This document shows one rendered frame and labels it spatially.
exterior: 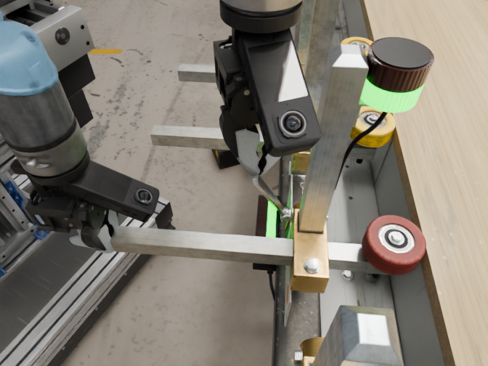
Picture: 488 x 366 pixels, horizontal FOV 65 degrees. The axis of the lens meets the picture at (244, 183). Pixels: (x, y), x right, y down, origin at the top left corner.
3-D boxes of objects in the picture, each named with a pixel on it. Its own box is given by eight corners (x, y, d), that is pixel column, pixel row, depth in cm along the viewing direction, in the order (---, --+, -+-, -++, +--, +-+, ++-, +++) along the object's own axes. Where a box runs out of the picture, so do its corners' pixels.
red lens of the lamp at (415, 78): (367, 89, 36) (372, 69, 34) (360, 55, 40) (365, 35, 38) (432, 93, 36) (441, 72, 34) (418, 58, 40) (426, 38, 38)
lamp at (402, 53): (330, 209, 51) (372, 66, 34) (328, 177, 54) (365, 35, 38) (375, 212, 51) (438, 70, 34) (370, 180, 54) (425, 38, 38)
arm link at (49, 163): (86, 110, 45) (59, 160, 40) (98, 139, 48) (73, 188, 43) (25, 106, 45) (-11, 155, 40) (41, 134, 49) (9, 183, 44)
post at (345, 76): (287, 287, 72) (332, 58, 35) (287, 270, 74) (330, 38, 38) (306, 288, 72) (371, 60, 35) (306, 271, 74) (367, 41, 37)
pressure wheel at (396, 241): (352, 296, 58) (371, 259, 50) (348, 250, 64) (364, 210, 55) (405, 301, 58) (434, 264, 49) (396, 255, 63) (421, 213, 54)
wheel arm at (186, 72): (179, 84, 95) (176, 69, 92) (181, 76, 97) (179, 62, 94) (356, 94, 92) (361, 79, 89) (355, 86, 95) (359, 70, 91)
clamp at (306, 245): (290, 290, 57) (293, 274, 53) (290, 216, 65) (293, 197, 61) (328, 294, 56) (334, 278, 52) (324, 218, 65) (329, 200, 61)
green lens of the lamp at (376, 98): (360, 110, 38) (366, 92, 36) (354, 75, 42) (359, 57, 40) (422, 114, 38) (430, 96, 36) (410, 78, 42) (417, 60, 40)
